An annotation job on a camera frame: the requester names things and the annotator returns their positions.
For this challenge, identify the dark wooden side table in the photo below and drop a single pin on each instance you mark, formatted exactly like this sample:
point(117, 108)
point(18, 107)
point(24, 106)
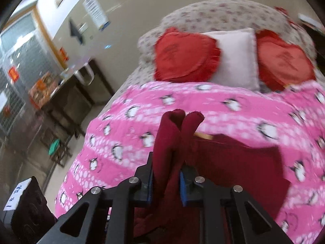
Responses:
point(71, 102)

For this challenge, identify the green cloth on stool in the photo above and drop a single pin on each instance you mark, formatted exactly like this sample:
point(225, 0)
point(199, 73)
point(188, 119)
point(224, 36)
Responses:
point(54, 146)

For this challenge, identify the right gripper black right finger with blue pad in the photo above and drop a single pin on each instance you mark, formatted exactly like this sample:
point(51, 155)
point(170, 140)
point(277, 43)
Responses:
point(227, 215)

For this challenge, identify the pink penguin blanket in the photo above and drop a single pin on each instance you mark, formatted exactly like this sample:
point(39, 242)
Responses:
point(119, 140)

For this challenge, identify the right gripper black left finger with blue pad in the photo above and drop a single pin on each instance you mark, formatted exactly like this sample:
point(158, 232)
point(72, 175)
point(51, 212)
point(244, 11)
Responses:
point(105, 215)

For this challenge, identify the left red heart pillow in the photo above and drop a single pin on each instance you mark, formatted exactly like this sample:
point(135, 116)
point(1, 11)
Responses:
point(182, 57)

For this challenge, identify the dark cloth on wall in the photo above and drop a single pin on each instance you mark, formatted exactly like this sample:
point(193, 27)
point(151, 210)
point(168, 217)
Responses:
point(74, 31)

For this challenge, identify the metal lattice door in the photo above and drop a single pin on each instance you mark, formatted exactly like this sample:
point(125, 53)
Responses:
point(25, 58)

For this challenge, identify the right red heart pillow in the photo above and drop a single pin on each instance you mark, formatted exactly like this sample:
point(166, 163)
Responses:
point(281, 64)

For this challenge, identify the bag with white handles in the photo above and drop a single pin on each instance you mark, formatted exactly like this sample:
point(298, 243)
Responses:
point(82, 72)

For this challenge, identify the floral bed headboard cover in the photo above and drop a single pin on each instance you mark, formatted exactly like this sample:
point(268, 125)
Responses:
point(215, 16)

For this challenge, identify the white square pillow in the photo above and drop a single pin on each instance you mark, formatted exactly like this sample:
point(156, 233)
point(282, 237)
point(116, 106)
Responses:
point(238, 59)

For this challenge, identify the white wall notice poster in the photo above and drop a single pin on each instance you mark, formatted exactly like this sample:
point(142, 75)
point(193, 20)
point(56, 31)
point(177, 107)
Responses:
point(97, 14)

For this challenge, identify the red heart pillow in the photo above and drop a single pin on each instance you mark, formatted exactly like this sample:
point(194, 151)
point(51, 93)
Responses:
point(281, 64)
point(182, 57)

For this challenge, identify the orange printed box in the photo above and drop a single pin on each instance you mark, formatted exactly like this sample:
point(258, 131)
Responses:
point(40, 92)

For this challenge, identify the dark red sweater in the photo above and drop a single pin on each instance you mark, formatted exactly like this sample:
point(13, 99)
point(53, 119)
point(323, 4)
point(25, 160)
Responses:
point(222, 160)

